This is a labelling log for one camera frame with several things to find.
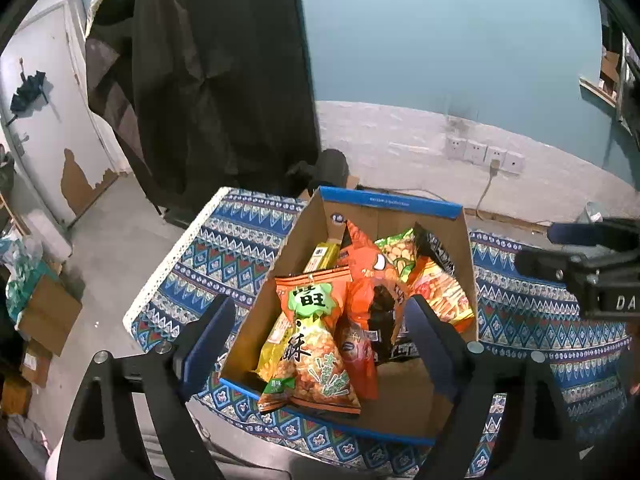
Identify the grey waste bin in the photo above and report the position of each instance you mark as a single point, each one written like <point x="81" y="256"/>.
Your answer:
<point x="592" y="212"/>

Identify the yellow biscuit pack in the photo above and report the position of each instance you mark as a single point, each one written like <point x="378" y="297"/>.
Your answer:
<point x="323" y="257"/>

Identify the black noodle snack bag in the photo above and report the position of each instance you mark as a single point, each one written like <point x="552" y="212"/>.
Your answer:
<point x="427" y="244"/>

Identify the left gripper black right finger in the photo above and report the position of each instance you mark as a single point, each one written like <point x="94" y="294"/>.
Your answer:
<point x="535" y="439"/>

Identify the blue cardboard box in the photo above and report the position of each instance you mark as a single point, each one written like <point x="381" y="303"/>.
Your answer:
<point x="407" y="408"/>

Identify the orange cartoon chips bag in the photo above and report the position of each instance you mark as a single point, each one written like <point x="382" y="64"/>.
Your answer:
<point x="376" y="296"/>

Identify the orange green pea snack bag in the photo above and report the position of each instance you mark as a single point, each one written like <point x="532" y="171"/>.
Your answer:
<point x="311" y="372"/>

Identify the dark hanging curtain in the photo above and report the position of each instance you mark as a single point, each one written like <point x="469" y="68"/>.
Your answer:
<point x="203" y="94"/>

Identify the white wall socket strip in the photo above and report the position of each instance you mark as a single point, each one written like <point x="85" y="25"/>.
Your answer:
<point x="481" y="154"/>

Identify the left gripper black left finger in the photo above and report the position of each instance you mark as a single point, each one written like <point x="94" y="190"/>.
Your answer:
<point x="102" y="438"/>

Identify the red orange snack bag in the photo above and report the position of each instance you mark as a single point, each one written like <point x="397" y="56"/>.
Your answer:
<point x="356" y="352"/>

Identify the green bean chips bag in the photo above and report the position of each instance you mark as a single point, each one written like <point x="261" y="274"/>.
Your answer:
<point x="400" y="251"/>

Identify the black device on box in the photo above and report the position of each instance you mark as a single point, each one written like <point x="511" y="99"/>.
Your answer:
<point x="330" y="169"/>

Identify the patterned blue tablecloth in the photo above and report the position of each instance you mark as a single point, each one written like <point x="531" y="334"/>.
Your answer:
<point x="241" y="240"/>

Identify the orange noodle snack bag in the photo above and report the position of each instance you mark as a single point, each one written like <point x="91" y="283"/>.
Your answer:
<point x="442" y="293"/>

